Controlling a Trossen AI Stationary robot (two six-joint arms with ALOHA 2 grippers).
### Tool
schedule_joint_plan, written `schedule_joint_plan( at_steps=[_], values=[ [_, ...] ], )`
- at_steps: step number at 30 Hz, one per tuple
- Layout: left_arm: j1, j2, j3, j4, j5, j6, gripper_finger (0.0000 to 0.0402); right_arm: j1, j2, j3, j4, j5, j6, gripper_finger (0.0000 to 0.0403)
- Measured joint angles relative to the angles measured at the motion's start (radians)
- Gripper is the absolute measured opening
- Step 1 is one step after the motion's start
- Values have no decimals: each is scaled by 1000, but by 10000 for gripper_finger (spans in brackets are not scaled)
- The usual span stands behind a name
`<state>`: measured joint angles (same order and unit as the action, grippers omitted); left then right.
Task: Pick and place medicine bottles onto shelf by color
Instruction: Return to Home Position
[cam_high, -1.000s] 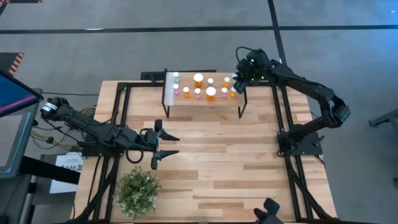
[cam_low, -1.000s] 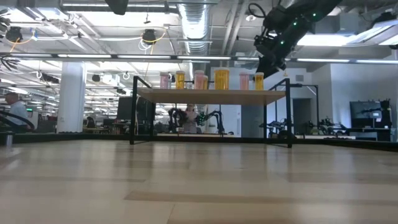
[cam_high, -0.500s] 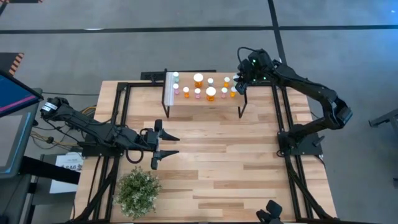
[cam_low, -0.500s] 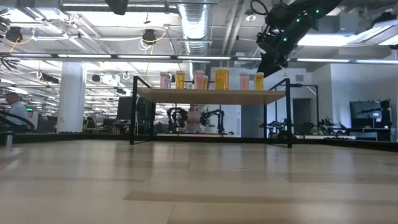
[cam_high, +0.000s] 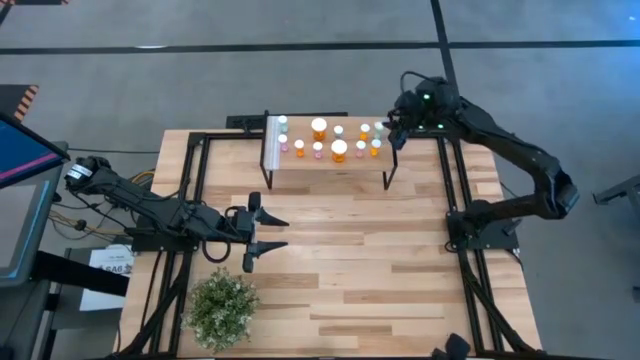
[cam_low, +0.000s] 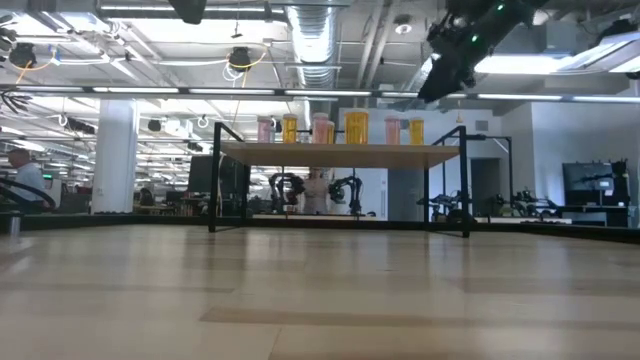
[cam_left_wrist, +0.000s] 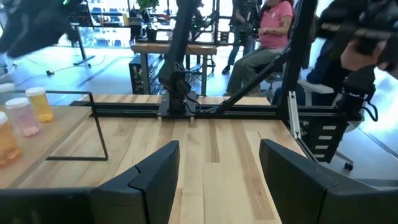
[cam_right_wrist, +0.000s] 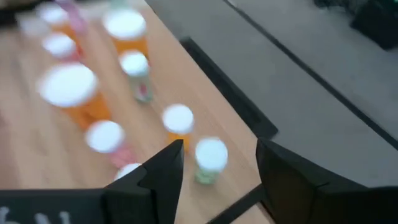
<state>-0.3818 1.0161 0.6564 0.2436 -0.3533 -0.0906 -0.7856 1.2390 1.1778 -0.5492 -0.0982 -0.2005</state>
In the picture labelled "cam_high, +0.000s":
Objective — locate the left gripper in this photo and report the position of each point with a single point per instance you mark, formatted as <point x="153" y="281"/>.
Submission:
<point x="250" y="230"/>

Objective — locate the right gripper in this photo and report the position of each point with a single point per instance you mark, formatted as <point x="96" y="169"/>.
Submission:
<point x="406" y="120"/>

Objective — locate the small orange pill bottle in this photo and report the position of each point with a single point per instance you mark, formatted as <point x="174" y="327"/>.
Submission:
<point x="364" y="128"/>
<point x="299" y="144"/>
<point x="375" y="144"/>

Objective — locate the pink pill bottle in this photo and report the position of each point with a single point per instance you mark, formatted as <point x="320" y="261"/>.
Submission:
<point x="318" y="146"/>
<point x="360" y="145"/>
<point x="283" y="139"/>

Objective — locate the large orange pill bottle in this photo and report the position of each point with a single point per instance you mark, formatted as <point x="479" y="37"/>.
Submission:
<point x="318" y="125"/>
<point x="339" y="147"/>

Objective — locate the small clear plastic bottle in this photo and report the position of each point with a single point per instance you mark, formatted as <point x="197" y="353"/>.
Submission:
<point x="283" y="120"/>

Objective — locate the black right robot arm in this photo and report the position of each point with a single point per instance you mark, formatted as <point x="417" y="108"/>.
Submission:
<point x="500" y="145"/>

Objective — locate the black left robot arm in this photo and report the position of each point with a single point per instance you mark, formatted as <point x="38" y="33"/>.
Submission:
<point x="150" y="210"/>

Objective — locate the wooden shelf with black legs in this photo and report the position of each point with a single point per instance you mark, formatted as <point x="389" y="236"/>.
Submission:
<point x="307" y="164"/>

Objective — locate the artificial green plant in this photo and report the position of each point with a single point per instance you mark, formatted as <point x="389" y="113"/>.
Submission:
<point x="222" y="310"/>

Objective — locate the white paper sign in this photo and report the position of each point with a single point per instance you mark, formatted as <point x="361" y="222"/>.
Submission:
<point x="112" y="260"/>

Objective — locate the black cart beam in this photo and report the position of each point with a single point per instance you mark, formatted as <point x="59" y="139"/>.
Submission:
<point x="75" y="272"/>

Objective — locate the person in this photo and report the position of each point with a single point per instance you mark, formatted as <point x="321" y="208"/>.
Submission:
<point x="452" y="347"/>

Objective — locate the black stand leg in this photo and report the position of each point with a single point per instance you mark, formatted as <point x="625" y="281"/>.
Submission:
<point x="617" y="192"/>

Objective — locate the blue display screen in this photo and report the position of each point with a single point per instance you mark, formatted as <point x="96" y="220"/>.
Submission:
<point x="25" y="150"/>

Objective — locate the hazard-striped black floor mat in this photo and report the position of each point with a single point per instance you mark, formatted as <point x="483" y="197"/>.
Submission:
<point x="30" y="1"/>
<point x="12" y="100"/>

